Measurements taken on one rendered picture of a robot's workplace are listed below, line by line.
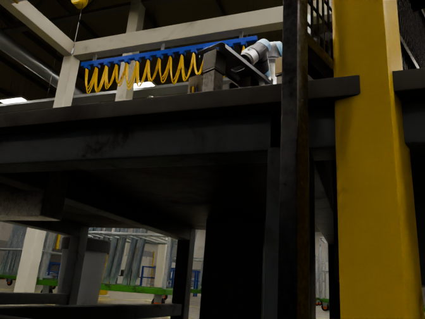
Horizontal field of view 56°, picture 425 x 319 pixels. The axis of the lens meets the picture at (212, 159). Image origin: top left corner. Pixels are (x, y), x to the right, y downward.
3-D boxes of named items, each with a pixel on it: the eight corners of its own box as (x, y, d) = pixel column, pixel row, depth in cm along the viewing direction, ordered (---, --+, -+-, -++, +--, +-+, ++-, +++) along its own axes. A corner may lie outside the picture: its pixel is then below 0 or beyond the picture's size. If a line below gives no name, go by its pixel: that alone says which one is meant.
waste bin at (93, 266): (37, 310, 389) (52, 235, 411) (71, 309, 433) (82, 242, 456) (80, 315, 371) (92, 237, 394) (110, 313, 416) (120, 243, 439)
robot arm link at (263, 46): (273, 54, 200) (271, 38, 194) (260, 64, 195) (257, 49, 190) (261, 51, 205) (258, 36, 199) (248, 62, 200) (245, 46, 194)
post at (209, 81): (195, 143, 110) (203, 53, 119) (207, 149, 114) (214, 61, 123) (209, 140, 107) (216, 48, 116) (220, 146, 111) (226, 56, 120)
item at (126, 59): (74, 93, 536) (81, 55, 555) (77, 96, 542) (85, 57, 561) (255, 72, 450) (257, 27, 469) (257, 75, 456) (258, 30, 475)
